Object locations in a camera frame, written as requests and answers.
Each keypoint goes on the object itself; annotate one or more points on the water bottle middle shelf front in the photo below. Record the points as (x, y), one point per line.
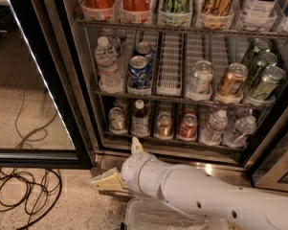
(107, 61)

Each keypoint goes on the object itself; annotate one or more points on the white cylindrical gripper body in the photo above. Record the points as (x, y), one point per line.
(131, 172)

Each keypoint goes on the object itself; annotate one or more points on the white labelled bottle top shelf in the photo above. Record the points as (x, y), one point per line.
(257, 8)

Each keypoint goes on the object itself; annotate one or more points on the water bottle bottom shelf left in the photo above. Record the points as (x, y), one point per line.
(211, 133)

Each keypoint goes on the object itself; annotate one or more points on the green can front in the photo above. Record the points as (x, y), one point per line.
(267, 83)

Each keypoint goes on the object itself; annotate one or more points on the green can back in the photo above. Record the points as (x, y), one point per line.
(256, 46)

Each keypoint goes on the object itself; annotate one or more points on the blue pepsi can front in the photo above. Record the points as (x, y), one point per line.
(139, 72)

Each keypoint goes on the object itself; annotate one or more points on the red cola can front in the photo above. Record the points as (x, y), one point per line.
(188, 126)

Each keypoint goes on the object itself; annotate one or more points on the gold can middle shelf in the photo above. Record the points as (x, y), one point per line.
(232, 80)

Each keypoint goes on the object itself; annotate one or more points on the glass fridge door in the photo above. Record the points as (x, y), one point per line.
(41, 124)

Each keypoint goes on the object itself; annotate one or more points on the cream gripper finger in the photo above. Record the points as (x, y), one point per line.
(136, 145)
(108, 181)

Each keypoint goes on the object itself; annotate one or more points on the blue pepsi can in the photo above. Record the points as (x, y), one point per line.
(139, 72)
(145, 50)

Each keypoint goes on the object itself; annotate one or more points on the red cola can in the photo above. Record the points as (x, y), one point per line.
(189, 109)
(188, 126)

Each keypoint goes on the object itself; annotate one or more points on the water bottle shelf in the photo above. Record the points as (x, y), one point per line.
(236, 135)
(113, 39)
(211, 133)
(107, 61)

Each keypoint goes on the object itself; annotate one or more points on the blue pepsi can behind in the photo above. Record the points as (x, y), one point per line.
(145, 50)

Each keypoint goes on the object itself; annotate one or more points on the red cola can behind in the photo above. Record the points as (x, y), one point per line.
(189, 109)

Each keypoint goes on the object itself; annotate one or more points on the white silver can middle shelf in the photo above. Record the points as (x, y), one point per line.
(201, 75)

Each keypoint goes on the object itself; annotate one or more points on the brown glass bottle white cap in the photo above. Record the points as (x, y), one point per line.
(140, 124)

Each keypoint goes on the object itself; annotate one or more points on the green can middle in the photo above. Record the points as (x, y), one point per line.
(261, 61)

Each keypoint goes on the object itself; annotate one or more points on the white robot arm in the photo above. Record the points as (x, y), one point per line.
(190, 191)

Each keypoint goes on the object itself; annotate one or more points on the gold can bottom shelf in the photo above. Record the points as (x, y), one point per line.
(164, 124)

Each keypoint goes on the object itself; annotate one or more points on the water bottle bottom shelf right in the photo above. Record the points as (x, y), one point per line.
(236, 135)

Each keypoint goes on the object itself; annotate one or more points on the stainless steel fridge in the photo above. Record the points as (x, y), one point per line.
(261, 164)

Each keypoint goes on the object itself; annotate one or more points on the water bottle middle shelf behind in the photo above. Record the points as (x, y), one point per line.
(113, 39)

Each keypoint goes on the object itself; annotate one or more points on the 7up can bottom shelf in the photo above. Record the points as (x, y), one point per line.
(116, 119)

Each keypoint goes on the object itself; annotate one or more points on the clear plastic bin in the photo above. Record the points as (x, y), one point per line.
(150, 214)

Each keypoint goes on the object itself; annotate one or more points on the empty white shelf tray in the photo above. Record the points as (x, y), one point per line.
(169, 82)

